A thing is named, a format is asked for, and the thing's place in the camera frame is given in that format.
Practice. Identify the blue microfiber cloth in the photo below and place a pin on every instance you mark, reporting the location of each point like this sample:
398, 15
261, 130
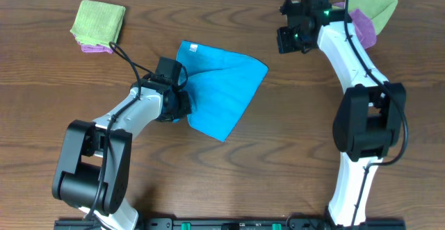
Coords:
220, 84

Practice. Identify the folded purple cloth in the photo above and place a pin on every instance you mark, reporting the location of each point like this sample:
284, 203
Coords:
88, 48

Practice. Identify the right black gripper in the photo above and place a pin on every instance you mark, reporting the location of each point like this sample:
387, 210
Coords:
286, 39

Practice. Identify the folded green cloth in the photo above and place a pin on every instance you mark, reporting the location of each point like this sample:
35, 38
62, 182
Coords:
97, 23

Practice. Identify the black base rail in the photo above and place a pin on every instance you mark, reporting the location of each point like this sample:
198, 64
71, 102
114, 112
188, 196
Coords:
229, 224

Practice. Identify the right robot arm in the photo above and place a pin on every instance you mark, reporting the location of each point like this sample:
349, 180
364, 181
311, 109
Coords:
370, 128

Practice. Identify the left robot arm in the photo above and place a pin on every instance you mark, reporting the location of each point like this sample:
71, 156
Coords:
92, 173

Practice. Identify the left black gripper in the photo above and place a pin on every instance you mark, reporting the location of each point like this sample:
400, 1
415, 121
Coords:
183, 103

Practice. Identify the crumpled green cloth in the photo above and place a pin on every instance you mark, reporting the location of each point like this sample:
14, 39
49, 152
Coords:
382, 11

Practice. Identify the crumpled purple cloth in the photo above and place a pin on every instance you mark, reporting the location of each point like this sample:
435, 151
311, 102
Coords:
364, 28

